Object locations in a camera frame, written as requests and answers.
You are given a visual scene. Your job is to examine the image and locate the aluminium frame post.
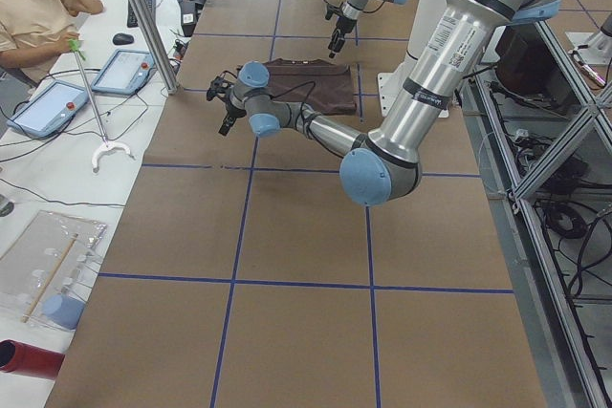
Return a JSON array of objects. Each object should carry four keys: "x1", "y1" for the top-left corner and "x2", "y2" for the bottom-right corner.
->
[{"x1": 128, "y1": 0, "x2": 178, "y2": 95}]

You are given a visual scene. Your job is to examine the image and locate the near blue teach pendant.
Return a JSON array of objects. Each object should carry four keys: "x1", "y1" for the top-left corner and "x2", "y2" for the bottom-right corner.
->
[{"x1": 7, "y1": 81, "x2": 89, "y2": 139}]

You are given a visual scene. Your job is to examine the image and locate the blue teach pendant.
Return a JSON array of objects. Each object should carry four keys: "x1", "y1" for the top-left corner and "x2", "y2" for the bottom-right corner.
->
[
  {"x1": 91, "y1": 49, "x2": 155, "y2": 96},
  {"x1": 7, "y1": 81, "x2": 89, "y2": 139}
]

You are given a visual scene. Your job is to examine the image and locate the light blue cup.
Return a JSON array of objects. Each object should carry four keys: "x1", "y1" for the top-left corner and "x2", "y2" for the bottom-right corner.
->
[{"x1": 42, "y1": 294, "x2": 85, "y2": 330}]

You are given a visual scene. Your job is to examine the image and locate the seated person beige shirt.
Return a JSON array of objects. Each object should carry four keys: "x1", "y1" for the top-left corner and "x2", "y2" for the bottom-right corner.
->
[{"x1": 1, "y1": 0, "x2": 104, "y2": 84}]

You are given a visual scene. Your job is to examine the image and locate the black keyboard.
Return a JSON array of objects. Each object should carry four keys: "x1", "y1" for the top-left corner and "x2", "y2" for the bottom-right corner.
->
[{"x1": 126, "y1": 0, "x2": 158, "y2": 29}]

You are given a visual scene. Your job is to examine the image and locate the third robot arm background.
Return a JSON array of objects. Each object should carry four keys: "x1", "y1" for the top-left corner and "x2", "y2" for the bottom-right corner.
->
[{"x1": 566, "y1": 15, "x2": 611, "y2": 66}]

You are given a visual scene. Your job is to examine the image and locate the far blue teach pendant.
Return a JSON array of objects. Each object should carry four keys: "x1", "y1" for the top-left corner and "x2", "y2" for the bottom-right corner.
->
[{"x1": 91, "y1": 49, "x2": 155, "y2": 96}]

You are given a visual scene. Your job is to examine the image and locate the white pedestal column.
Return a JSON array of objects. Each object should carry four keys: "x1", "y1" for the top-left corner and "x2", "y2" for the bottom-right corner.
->
[{"x1": 376, "y1": 0, "x2": 460, "y2": 118}]

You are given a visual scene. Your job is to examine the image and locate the black box white label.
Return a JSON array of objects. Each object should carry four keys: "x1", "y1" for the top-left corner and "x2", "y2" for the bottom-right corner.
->
[{"x1": 179, "y1": 0, "x2": 198, "y2": 37}]

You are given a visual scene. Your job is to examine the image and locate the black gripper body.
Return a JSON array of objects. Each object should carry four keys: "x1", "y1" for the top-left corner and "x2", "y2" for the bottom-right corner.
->
[
  {"x1": 224, "y1": 96, "x2": 247, "y2": 125},
  {"x1": 332, "y1": 16, "x2": 355, "y2": 43}
]

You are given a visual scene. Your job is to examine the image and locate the silver reacher grabber tool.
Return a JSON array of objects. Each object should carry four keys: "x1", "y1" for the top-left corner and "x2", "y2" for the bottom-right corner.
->
[{"x1": 68, "y1": 38, "x2": 134, "y2": 174}]

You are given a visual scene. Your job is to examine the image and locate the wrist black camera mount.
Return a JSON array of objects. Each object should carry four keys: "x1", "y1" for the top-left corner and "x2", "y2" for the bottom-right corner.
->
[
  {"x1": 325, "y1": 3, "x2": 342, "y2": 20},
  {"x1": 206, "y1": 72, "x2": 234, "y2": 102}
]

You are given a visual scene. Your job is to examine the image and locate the plastic bagged cardboard sheet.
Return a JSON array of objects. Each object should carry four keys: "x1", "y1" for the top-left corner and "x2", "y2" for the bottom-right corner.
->
[{"x1": 1, "y1": 211, "x2": 107, "y2": 331}]

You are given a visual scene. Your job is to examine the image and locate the red cylinder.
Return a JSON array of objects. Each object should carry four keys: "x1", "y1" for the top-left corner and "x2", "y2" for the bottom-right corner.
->
[{"x1": 1, "y1": 339, "x2": 65, "y2": 380}]

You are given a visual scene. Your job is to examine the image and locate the black computer mouse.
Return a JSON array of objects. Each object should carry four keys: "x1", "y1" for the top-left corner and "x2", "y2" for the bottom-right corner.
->
[{"x1": 112, "y1": 32, "x2": 135, "y2": 46}]

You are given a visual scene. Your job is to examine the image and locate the wooden dowel stick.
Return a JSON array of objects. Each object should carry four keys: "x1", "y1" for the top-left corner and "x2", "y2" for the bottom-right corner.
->
[{"x1": 20, "y1": 233, "x2": 78, "y2": 323}]

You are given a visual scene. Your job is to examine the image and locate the brown t-shirt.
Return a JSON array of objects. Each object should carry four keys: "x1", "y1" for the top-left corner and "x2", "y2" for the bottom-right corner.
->
[{"x1": 264, "y1": 58, "x2": 357, "y2": 116}]

